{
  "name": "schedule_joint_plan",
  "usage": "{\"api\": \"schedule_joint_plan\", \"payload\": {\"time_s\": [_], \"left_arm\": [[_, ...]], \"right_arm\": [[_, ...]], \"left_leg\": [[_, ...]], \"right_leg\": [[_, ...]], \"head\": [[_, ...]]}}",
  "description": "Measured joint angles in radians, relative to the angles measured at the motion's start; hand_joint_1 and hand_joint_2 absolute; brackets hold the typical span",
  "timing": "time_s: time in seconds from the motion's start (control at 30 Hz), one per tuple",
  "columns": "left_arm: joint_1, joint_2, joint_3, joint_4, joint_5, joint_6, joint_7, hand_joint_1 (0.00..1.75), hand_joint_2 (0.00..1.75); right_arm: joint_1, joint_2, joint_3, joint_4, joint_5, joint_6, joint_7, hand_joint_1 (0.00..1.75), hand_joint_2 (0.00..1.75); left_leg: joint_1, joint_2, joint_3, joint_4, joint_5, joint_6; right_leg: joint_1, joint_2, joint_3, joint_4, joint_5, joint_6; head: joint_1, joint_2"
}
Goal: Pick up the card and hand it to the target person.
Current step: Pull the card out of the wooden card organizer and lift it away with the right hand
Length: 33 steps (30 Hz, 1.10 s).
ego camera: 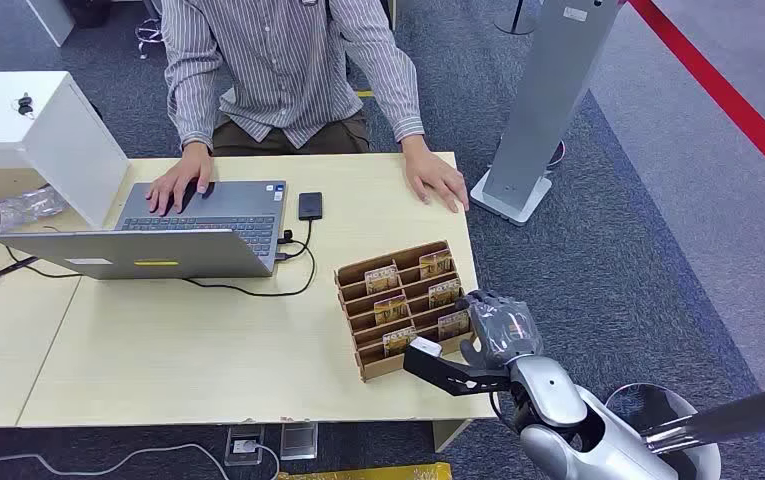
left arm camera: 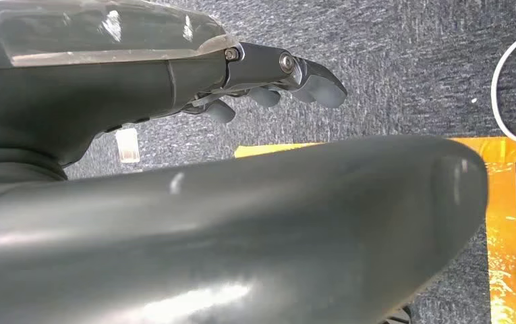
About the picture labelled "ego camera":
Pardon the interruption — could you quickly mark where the white cable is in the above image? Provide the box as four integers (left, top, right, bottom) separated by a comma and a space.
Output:
0, 441, 281, 480

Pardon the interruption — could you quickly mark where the silver kiosk stand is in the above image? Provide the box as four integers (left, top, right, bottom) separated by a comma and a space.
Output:
469, 0, 622, 227

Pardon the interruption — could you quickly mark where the chrome stanchion pole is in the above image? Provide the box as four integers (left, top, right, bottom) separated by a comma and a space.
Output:
640, 379, 765, 456

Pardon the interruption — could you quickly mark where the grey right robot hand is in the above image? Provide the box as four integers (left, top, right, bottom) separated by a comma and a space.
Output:
456, 289, 546, 370

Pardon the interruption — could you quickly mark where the grey laptop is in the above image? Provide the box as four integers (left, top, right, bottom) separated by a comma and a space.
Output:
0, 180, 289, 282

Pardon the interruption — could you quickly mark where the floor power socket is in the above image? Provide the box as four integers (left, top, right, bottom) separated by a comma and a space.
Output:
224, 424, 267, 468

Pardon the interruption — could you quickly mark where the person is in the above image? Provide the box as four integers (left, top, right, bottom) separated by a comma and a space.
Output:
159, 0, 426, 158

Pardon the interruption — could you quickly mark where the cardboard card holder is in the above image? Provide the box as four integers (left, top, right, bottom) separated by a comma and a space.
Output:
334, 240, 483, 384

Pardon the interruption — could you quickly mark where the black bracket wrist camera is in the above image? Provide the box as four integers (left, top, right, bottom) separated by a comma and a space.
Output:
402, 336, 513, 399

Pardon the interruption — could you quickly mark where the chrome stanchion base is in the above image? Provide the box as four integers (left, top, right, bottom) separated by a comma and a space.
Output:
603, 382, 722, 480

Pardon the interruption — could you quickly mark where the yellow package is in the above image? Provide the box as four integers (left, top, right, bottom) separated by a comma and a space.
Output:
278, 461, 454, 480

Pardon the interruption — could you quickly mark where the clear plastic bottle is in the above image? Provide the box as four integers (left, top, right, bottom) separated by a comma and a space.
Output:
0, 184, 69, 235

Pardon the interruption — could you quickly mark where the chair base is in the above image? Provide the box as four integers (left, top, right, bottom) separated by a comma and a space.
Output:
134, 0, 166, 61

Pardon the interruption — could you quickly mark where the black drive cable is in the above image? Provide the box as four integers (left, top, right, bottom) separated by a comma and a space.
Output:
181, 219, 318, 299

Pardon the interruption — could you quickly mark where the white cabinet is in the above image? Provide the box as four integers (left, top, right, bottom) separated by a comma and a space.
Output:
24, 0, 78, 48

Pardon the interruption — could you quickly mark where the metal floor plate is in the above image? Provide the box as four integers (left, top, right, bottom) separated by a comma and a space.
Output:
279, 421, 320, 462

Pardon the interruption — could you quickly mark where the person's right hand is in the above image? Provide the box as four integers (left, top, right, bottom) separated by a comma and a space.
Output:
145, 141, 216, 217

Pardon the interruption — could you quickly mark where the dark stanchion base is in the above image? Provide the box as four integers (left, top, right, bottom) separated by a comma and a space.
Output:
493, 0, 540, 36

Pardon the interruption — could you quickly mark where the person's left hand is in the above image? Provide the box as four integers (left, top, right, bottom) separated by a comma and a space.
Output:
401, 135, 471, 215

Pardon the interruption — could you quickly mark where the black external drive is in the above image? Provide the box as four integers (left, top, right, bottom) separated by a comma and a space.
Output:
297, 192, 325, 223

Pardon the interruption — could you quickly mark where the white box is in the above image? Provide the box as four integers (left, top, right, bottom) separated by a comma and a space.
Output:
0, 70, 131, 231

